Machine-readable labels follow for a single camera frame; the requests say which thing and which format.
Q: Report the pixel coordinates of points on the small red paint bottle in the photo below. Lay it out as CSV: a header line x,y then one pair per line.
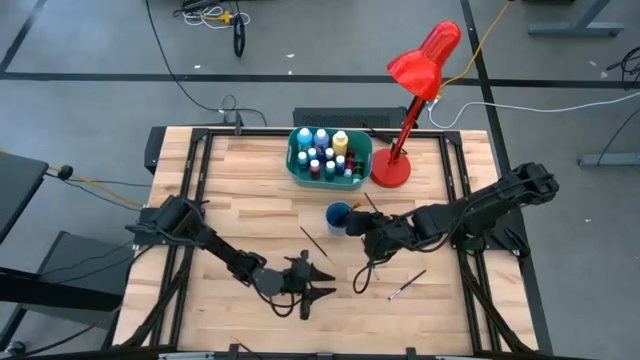
x,y
350,161
314,172

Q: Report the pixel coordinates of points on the large lavender paint bottle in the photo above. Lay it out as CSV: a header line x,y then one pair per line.
x,y
321,141

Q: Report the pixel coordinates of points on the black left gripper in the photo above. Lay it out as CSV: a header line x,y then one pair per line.
x,y
299,282

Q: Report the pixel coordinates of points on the silver metal strut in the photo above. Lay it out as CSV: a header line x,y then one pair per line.
x,y
185,356
455,358

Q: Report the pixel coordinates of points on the black round knob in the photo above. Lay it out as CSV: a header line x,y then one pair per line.
x,y
65,172

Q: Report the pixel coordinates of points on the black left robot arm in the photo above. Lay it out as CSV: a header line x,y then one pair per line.
x,y
225,252

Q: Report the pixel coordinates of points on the teal plastic bin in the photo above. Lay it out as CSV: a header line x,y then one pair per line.
x,y
325,185

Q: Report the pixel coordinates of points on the large yellow paint bottle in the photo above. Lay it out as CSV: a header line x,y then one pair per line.
x,y
340,146

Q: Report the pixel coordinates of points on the large turquoise paint bottle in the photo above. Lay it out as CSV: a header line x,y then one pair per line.
x,y
304,140

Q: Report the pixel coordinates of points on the blue plastic cup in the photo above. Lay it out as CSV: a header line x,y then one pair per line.
x,y
331,220

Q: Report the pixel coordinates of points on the black side table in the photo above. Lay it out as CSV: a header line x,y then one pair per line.
x,y
17,190

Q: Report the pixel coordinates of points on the small cobalt blue paint bottle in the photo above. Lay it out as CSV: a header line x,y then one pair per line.
x,y
340,167

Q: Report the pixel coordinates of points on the black equipment box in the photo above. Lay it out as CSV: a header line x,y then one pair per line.
x,y
345,117

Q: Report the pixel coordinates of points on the black paintbrush silver ferrule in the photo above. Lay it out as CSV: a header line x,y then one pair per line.
x,y
371,202
407,285

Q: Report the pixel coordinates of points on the grey desk foot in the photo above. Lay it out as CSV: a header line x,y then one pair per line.
x,y
610,160

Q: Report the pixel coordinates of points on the small dark teal paint bottle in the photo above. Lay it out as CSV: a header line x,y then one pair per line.
x,y
330,173

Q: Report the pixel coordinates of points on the grey desk leg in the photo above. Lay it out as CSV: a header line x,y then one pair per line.
x,y
575,29

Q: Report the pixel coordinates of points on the red desk lamp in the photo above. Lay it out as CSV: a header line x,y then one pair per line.
x,y
420,70

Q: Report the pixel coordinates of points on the small light blue paint bottle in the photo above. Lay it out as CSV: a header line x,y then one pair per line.
x,y
311,152

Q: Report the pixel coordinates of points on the small turquoise paint bottle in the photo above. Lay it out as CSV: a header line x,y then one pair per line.
x,y
302,164

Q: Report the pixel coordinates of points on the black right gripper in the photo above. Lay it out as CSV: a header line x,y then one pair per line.
x,y
382,232

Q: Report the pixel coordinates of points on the small black paint bottle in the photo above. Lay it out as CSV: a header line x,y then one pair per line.
x,y
329,152

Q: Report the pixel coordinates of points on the small green paint bottle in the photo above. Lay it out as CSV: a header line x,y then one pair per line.
x,y
358,167

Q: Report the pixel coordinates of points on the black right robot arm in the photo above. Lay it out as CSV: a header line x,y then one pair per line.
x,y
485,205

